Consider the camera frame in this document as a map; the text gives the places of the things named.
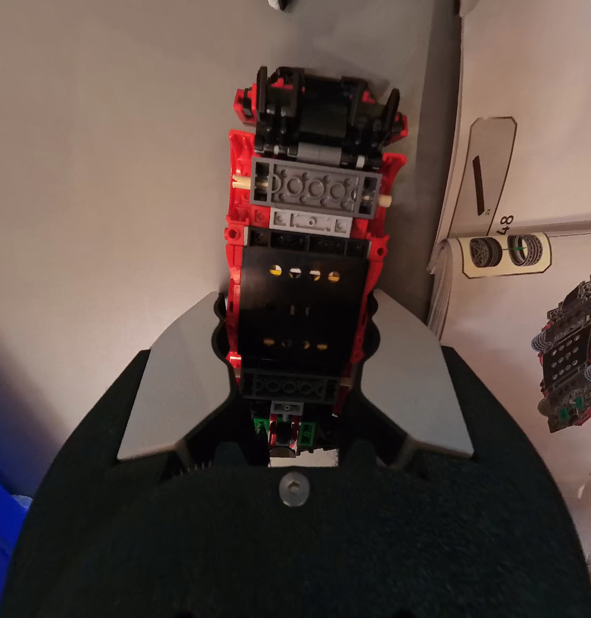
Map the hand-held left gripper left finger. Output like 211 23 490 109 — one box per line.
117 290 243 464

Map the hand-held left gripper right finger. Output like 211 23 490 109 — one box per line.
346 289 476 470

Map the red and black lego car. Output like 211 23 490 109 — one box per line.
224 65 408 466

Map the lego instruction booklet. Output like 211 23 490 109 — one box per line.
427 0 591 546

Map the blue plastic bin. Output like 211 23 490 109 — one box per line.
0 454 33 595

